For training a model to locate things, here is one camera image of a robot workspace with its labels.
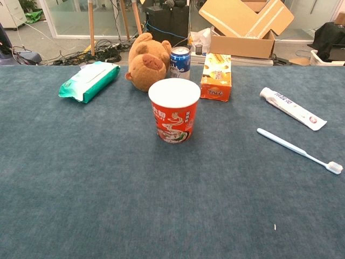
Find white cabinet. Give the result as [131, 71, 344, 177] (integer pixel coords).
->
[0, 0, 27, 29]

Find light blue toothbrush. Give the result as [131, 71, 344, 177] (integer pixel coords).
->
[256, 127, 344, 175]

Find white plastic bag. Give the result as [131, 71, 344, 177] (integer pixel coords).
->
[190, 28, 212, 53]

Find blue table cloth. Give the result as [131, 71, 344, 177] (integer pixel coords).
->
[0, 64, 345, 259]

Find black cloth cover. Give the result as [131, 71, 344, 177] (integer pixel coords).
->
[314, 22, 345, 62]

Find green wet wipes pack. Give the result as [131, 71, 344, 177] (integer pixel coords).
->
[58, 60, 121, 104]

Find blue cable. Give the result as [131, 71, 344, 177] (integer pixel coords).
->
[146, 21, 188, 41]

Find green bag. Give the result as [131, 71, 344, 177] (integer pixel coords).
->
[24, 9, 44, 24]

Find red paper noodle cup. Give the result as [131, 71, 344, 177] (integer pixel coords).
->
[148, 78, 201, 145]

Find black cable pile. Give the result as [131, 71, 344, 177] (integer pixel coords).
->
[52, 39, 130, 66]

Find white plastic crate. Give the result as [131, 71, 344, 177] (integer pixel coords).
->
[309, 50, 345, 66]

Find green potted plant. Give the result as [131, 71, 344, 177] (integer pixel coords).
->
[18, 0, 38, 13]

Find open cardboard box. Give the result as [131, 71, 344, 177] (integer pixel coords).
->
[198, 0, 295, 59]

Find orange biscuit box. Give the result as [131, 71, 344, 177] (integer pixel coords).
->
[200, 52, 232, 103]

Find wooden easel leg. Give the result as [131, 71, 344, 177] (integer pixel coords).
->
[131, 0, 143, 36]
[120, 0, 131, 40]
[87, 0, 96, 57]

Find brown plush capybara toy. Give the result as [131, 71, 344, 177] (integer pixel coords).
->
[125, 32, 173, 93]

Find black stand base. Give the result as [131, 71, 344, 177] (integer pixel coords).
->
[272, 53, 291, 66]

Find white toothpaste tube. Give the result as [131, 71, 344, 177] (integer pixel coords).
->
[259, 87, 328, 132]

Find dark blue seat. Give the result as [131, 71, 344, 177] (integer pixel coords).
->
[0, 23, 43, 65]

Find aluminium profile rails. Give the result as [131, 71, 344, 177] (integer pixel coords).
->
[230, 56, 274, 67]

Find black cabinet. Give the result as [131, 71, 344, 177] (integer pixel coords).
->
[145, 5, 190, 48]

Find flat cardboard piece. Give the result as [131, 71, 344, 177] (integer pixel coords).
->
[288, 57, 311, 66]

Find blue white drink can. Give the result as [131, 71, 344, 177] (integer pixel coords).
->
[169, 46, 191, 81]

